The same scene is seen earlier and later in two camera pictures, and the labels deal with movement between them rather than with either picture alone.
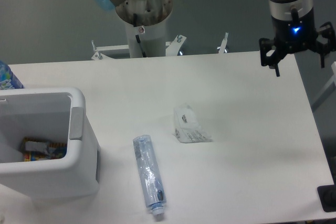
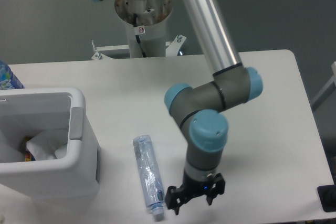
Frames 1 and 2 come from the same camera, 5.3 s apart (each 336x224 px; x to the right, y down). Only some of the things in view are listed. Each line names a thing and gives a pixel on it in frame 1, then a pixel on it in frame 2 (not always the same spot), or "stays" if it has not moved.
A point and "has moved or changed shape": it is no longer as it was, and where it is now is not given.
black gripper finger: x=266 y=44 → x=171 y=199
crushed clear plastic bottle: x=152 y=181 stays
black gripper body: x=295 y=35 → x=190 y=189
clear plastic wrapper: x=187 y=129 has moved or changed shape
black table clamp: x=327 y=195 stays
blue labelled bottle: x=8 y=80 stays
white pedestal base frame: x=171 y=47 stays
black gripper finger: x=326 y=30 → x=219 y=189
